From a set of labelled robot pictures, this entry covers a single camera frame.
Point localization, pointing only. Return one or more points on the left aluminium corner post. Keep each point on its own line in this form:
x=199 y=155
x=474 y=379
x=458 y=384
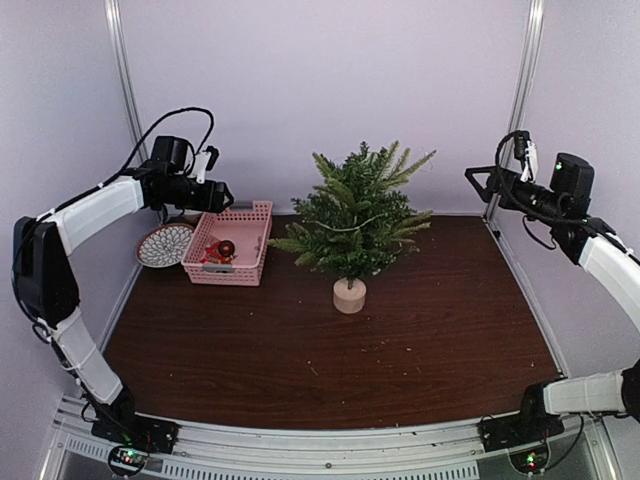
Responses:
x=117 y=38

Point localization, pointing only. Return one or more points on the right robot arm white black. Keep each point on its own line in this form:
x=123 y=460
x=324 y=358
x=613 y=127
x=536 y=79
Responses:
x=589 y=243

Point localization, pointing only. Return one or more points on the aluminium front rail frame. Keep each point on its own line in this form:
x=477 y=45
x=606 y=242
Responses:
x=451 y=450

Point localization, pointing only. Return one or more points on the right aluminium corner post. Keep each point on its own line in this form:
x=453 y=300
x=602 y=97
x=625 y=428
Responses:
x=528 y=63

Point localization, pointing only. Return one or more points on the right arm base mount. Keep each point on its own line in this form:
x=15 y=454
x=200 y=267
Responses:
x=526 y=441

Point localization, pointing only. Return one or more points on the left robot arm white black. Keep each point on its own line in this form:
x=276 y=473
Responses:
x=43 y=280

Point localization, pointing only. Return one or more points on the red ball ornament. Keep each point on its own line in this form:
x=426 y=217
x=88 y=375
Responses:
x=226 y=248

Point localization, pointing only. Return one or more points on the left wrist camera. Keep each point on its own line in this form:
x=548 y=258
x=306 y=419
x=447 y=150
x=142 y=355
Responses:
x=204 y=162

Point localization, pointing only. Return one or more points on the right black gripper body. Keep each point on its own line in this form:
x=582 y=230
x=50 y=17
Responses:
x=510 y=176

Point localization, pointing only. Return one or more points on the small green christmas tree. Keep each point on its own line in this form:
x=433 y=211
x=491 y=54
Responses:
x=357 y=222

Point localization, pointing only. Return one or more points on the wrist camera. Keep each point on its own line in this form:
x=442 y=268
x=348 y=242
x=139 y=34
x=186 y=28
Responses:
x=525 y=151
x=204 y=162

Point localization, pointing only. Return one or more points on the red ribbon bow ornament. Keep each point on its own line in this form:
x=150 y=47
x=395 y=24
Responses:
x=212 y=248

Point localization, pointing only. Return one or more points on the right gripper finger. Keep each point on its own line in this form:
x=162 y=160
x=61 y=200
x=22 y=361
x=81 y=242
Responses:
x=485 y=191
x=488 y=170

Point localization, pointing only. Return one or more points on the aluminium corner post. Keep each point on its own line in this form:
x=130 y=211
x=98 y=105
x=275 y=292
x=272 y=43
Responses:
x=528 y=63
x=117 y=38

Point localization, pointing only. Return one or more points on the blue white patterned plate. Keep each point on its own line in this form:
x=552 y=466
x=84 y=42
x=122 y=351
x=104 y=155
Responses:
x=165 y=246

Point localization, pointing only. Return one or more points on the gold star ornament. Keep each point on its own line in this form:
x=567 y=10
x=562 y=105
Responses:
x=216 y=258

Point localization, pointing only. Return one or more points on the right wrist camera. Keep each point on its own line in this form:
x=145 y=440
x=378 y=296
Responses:
x=525 y=151

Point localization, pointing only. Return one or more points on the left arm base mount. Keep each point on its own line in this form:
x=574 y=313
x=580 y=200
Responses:
x=134 y=442

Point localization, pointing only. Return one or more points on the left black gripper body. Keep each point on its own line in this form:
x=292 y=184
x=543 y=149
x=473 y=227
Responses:
x=211 y=198

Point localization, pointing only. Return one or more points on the pink plastic basket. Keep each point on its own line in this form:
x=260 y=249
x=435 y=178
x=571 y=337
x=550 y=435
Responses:
x=248 y=228

